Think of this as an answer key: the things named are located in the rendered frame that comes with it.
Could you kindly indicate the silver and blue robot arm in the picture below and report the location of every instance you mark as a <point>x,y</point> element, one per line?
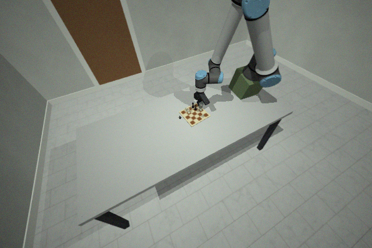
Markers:
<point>256,14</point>

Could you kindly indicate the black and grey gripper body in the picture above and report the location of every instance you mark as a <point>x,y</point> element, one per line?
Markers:
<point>197,97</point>

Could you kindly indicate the brown and cream chessboard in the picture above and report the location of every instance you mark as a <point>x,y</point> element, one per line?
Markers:
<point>195,116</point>

